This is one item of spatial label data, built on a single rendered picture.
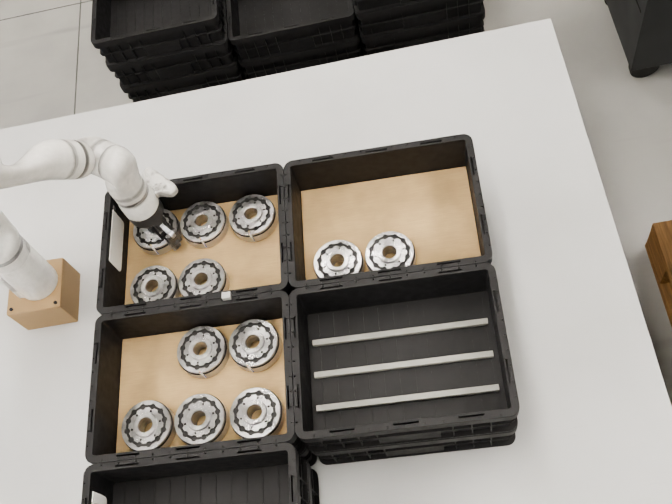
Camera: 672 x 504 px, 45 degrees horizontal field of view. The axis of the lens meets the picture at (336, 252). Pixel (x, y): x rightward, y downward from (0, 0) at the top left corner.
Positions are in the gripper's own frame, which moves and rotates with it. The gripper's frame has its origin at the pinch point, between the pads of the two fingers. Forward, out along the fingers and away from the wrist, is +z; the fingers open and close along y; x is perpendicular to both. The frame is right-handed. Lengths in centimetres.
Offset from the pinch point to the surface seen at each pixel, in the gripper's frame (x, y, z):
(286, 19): 88, -57, 47
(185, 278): -4.6, 11.3, -0.7
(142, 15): 58, -91, 36
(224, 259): 4.2, 13.6, 2.2
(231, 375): -13.9, 33.0, 2.2
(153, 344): -19.2, 14.8, 2.2
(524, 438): 14, 84, 15
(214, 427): -23.7, 38.9, -0.8
